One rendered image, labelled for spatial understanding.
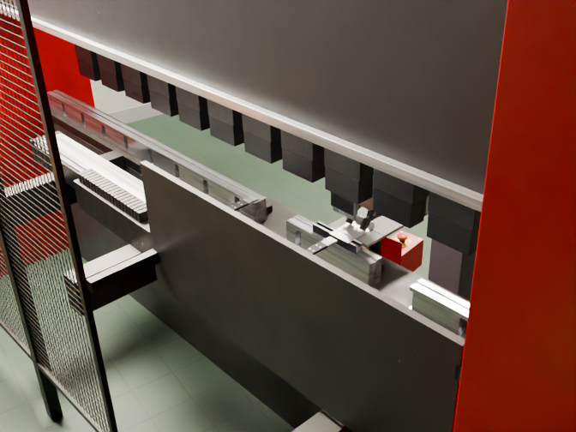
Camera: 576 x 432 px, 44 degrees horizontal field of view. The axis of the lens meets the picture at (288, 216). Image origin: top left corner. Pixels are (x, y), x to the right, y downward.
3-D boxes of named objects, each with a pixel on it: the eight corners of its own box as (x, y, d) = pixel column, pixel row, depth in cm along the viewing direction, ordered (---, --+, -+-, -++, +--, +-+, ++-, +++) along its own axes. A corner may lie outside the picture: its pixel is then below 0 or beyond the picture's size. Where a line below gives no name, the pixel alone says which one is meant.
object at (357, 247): (362, 250, 230) (363, 243, 229) (356, 254, 228) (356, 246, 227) (319, 228, 243) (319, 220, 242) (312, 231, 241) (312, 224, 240)
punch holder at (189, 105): (219, 124, 271) (216, 83, 263) (201, 131, 266) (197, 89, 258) (196, 114, 281) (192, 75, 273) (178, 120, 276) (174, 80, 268)
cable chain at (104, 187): (155, 217, 247) (153, 207, 245) (141, 223, 243) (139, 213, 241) (93, 177, 275) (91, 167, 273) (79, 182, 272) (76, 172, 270)
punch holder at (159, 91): (189, 111, 284) (184, 71, 276) (171, 117, 279) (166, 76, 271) (168, 102, 294) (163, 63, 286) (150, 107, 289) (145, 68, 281)
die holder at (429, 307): (568, 385, 189) (575, 357, 184) (557, 396, 185) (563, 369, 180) (419, 303, 221) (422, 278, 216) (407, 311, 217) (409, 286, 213)
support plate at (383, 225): (419, 218, 243) (419, 215, 242) (367, 248, 228) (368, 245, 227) (379, 200, 255) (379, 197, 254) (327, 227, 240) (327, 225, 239)
